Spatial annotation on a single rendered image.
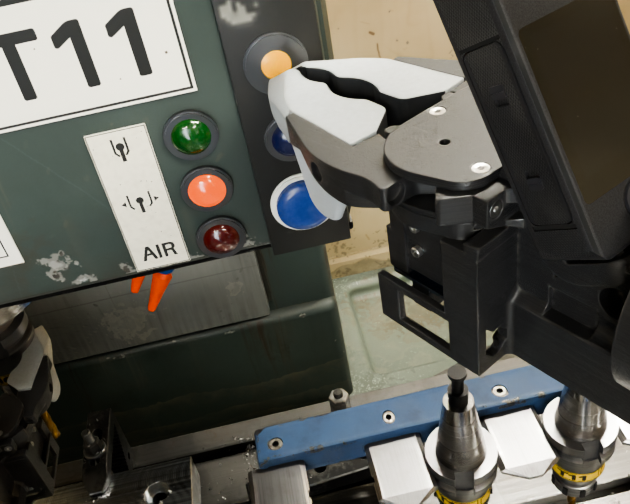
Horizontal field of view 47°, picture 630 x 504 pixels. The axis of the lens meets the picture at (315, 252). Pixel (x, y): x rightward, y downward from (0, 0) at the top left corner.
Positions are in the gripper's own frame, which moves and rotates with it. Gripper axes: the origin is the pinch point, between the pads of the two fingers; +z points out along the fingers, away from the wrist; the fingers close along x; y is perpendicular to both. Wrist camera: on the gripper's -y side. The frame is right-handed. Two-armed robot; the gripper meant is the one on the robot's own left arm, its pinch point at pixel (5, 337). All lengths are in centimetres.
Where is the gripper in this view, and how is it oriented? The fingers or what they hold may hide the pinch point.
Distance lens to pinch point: 76.0
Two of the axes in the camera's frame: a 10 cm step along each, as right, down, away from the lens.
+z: -1.7, -6.0, 7.8
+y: 1.5, 7.7, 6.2
